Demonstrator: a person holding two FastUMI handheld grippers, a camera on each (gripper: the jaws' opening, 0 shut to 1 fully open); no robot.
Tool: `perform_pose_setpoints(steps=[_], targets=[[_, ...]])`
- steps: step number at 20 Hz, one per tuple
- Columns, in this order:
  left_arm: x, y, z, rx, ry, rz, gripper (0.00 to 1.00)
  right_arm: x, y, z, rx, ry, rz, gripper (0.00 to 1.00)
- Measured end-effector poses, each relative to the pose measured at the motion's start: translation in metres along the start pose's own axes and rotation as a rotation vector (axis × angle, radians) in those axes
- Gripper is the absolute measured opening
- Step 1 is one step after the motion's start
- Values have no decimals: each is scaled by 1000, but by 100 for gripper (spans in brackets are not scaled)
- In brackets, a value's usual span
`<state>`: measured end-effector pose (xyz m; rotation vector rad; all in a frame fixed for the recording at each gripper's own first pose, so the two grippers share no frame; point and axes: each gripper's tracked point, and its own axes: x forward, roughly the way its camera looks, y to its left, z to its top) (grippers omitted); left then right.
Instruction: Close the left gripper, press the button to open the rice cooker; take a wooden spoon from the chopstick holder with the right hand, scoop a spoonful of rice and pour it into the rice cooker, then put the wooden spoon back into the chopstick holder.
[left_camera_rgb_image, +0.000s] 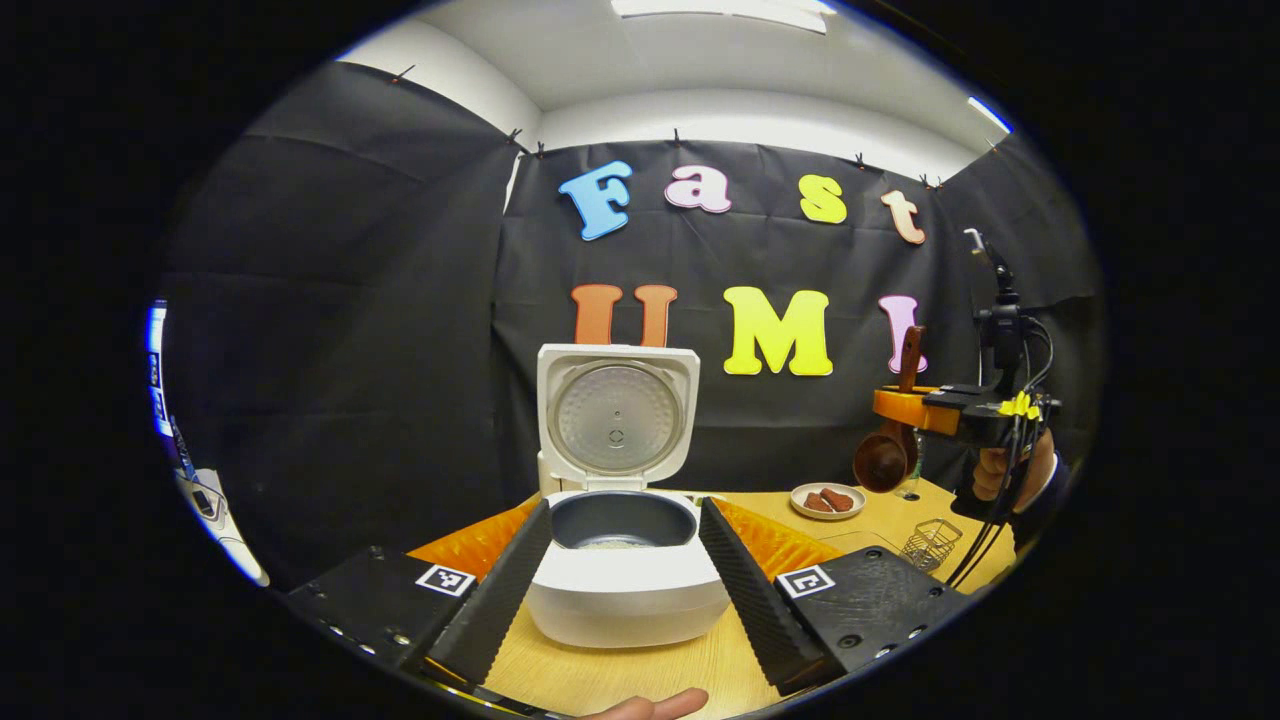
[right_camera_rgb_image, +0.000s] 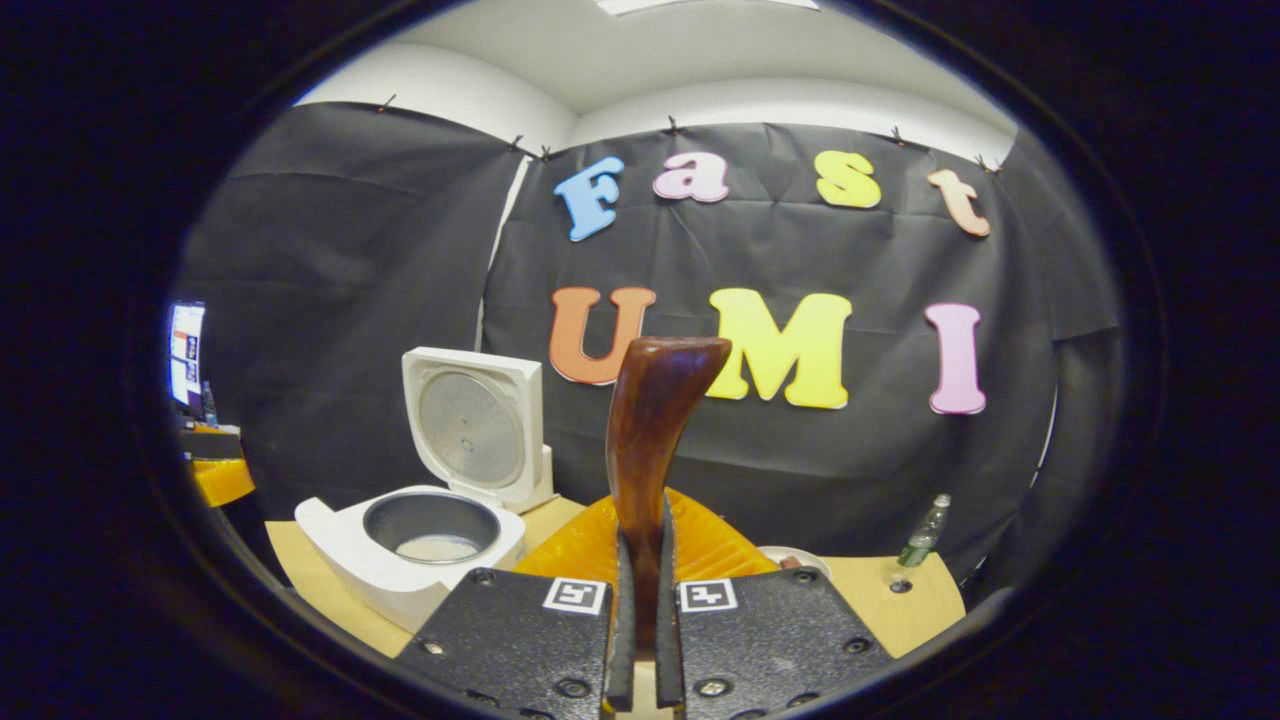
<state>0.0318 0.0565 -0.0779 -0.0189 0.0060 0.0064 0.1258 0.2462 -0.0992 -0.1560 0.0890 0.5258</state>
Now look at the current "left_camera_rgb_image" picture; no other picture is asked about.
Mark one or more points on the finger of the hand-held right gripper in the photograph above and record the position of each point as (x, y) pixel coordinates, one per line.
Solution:
(905, 410)

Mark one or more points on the white round plate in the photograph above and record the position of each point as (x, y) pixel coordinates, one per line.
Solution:
(800, 508)

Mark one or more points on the white rice cooker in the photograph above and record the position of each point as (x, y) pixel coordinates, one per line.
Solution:
(625, 600)

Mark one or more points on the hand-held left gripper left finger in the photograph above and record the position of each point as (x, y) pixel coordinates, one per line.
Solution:
(495, 600)

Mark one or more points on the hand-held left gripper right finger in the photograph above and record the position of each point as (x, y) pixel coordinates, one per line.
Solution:
(755, 600)

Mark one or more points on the black backdrop cloth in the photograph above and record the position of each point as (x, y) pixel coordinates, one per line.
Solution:
(350, 350)

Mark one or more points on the brown meat piece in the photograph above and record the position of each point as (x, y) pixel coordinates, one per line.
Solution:
(817, 503)
(840, 499)

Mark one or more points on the computer monitor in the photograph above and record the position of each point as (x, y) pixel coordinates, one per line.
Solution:
(156, 370)

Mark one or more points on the brown wooden spoon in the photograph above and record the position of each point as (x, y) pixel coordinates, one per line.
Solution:
(882, 462)

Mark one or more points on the long ceiling light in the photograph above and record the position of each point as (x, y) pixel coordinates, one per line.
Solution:
(720, 12)

